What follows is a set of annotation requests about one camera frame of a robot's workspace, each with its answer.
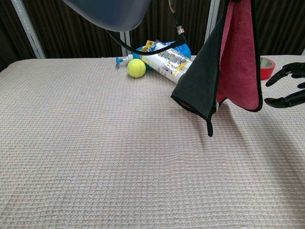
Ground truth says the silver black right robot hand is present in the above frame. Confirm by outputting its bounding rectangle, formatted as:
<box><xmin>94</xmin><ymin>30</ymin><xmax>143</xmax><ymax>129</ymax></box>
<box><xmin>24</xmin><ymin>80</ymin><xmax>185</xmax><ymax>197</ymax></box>
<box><xmin>264</xmin><ymin>62</ymin><xmax>305</xmax><ymax>109</ymax></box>

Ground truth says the grey and pink cloth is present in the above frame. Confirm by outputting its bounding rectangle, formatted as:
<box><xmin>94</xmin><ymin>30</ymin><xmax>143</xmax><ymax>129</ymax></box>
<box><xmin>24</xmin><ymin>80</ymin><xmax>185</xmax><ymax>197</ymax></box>
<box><xmin>171</xmin><ymin>0</ymin><xmax>264</xmax><ymax>137</ymax></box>

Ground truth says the red tape roll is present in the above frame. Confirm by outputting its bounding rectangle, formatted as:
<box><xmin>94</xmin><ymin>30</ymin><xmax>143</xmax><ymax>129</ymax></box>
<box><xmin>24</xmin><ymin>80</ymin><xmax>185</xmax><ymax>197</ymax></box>
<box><xmin>259</xmin><ymin>56</ymin><xmax>276</xmax><ymax>81</ymax></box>

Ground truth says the black pleated curtain panel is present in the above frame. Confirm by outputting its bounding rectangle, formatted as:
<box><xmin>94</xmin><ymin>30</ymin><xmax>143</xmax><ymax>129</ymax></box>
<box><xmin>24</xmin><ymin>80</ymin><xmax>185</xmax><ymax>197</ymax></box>
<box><xmin>214</xmin><ymin>0</ymin><xmax>305</xmax><ymax>58</ymax></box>
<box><xmin>22</xmin><ymin>0</ymin><xmax>123</xmax><ymax>59</ymax></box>
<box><xmin>130</xmin><ymin>0</ymin><xmax>212</xmax><ymax>58</ymax></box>
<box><xmin>0</xmin><ymin>0</ymin><xmax>36</xmax><ymax>72</ymax></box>

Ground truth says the blue pump soap bottle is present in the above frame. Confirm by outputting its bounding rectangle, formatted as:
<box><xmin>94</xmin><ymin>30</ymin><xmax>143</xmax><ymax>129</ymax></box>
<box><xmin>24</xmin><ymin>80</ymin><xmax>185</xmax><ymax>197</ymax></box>
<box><xmin>115</xmin><ymin>40</ymin><xmax>192</xmax><ymax>71</ymax></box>

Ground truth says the white yellow snack bag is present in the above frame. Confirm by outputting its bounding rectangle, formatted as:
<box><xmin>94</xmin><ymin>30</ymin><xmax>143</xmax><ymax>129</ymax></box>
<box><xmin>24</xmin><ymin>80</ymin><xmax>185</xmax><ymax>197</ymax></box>
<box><xmin>142</xmin><ymin>40</ymin><xmax>193</xmax><ymax>85</ymax></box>

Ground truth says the yellow tennis ball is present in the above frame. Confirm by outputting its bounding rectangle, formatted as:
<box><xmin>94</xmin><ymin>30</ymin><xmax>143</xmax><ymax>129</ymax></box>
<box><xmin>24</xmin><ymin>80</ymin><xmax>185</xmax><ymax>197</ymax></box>
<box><xmin>127</xmin><ymin>58</ymin><xmax>146</xmax><ymax>79</ymax></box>

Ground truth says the beige woven tablecloth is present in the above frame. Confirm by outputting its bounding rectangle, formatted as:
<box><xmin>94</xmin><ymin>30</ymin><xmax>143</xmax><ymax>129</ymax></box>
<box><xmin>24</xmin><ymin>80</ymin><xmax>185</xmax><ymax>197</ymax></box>
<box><xmin>0</xmin><ymin>55</ymin><xmax>305</xmax><ymax>229</ymax></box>

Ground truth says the white metal frame post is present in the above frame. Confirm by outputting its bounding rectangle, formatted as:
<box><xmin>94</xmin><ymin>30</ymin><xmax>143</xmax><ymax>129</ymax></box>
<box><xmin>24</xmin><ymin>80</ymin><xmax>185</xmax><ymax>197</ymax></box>
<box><xmin>119</xmin><ymin>31</ymin><xmax>131</xmax><ymax>58</ymax></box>
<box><xmin>204</xmin><ymin>0</ymin><xmax>220</xmax><ymax>57</ymax></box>
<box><xmin>10</xmin><ymin>0</ymin><xmax>46</xmax><ymax>59</ymax></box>

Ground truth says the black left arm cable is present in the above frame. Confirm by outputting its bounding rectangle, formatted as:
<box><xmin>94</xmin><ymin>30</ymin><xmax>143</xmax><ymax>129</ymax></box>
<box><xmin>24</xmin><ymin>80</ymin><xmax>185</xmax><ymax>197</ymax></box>
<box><xmin>105</xmin><ymin>0</ymin><xmax>188</xmax><ymax>57</ymax></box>

